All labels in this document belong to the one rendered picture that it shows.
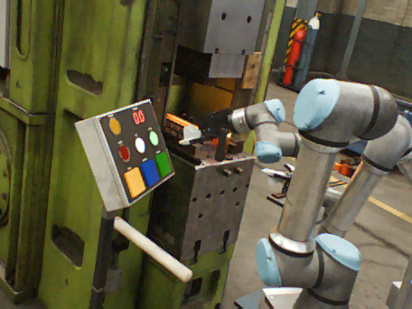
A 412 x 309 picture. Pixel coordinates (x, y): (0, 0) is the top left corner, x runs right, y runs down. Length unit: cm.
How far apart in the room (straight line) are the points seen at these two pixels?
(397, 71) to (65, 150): 892
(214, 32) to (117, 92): 43
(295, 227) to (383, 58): 969
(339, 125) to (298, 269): 38
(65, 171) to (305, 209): 139
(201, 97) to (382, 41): 859
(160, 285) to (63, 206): 58
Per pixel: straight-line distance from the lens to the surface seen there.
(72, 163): 229
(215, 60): 194
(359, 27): 1123
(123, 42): 183
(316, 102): 106
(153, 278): 235
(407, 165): 169
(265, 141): 143
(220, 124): 155
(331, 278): 130
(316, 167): 113
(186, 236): 211
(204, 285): 249
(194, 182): 200
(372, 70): 1091
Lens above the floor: 161
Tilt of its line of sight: 18 degrees down
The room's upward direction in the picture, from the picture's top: 11 degrees clockwise
